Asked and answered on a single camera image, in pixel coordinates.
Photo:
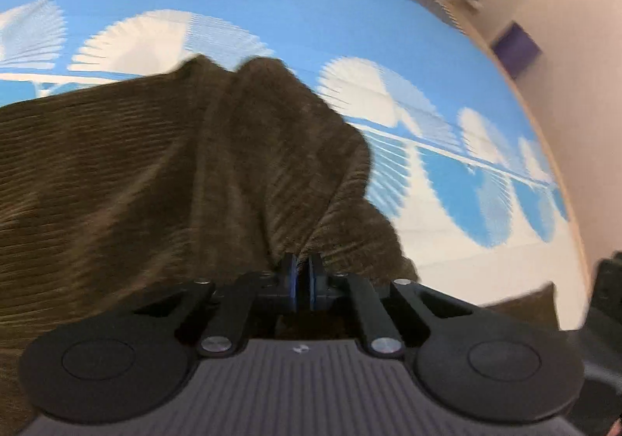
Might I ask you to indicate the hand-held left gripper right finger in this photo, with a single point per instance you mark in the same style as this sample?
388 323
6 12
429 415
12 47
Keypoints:
314 282

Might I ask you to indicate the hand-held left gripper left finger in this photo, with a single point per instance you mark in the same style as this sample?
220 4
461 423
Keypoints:
291 281

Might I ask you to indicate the blue white printed bed sheet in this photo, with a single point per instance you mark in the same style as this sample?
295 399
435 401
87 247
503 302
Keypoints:
301 18

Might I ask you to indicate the purple box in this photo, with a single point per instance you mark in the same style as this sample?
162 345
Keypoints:
516 49

